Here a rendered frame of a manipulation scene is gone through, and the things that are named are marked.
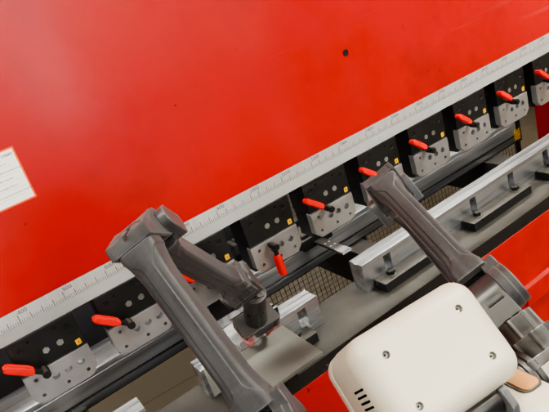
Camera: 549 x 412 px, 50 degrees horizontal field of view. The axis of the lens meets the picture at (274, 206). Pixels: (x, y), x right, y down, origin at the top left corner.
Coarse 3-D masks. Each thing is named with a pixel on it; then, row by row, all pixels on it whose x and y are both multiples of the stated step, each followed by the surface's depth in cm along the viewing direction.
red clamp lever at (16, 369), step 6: (6, 366) 121; (12, 366) 121; (18, 366) 122; (24, 366) 123; (30, 366) 124; (42, 366) 126; (6, 372) 120; (12, 372) 121; (18, 372) 121; (24, 372) 122; (30, 372) 123; (36, 372) 124; (42, 372) 124; (48, 372) 124
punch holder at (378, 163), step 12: (384, 144) 169; (360, 156) 165; (372, 156) 167; (384, 156) 170; (396, 156) 173; (348, 168) 171; (372, 168) 168; (396, 168) 173; (348, 180) 174; (360, 180) 168; (360, 192) 172
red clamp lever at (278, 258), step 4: (268, 244) 153; (272, 244) 151; (276, 244) 150; (272, 248) 150; (276, 248) 150; (276, 252) 151; (276, 256) 152; (280, 256) 152; (276, 260) 152; (280, 260) 152; (276, 264) 153; (280, 264) 152; (280, 268) 153; (284, 268) 153; (280, 272) 153; (284, 272) 153
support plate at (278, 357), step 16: (272, 336) 150; (288, 336) 148; (240, 352) 148; (256, 352) 146; (272, 352) 144; (288, 352) 142; (304, 352) 140; (320, 352) 139; (256, 368) 140; (272, 368) 139; (288, 368) 137; (304, 368) 137; (272, 384) 133
